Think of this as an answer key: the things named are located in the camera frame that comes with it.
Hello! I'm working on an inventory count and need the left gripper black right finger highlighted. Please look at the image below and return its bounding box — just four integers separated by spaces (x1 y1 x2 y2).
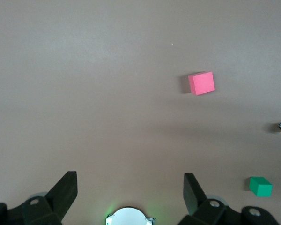
177 173 281 225

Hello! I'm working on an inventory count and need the brown table mat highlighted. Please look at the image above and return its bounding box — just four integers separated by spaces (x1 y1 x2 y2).
0 0 281 225

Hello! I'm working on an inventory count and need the pink foam cube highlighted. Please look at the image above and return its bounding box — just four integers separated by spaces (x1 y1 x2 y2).
187 71 215 96

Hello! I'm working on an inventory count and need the green foam cube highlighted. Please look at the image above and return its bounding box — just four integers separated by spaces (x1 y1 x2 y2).
249 176 273 197

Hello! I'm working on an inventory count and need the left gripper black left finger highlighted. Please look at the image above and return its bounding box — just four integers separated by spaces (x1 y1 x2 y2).
0 171 78 225

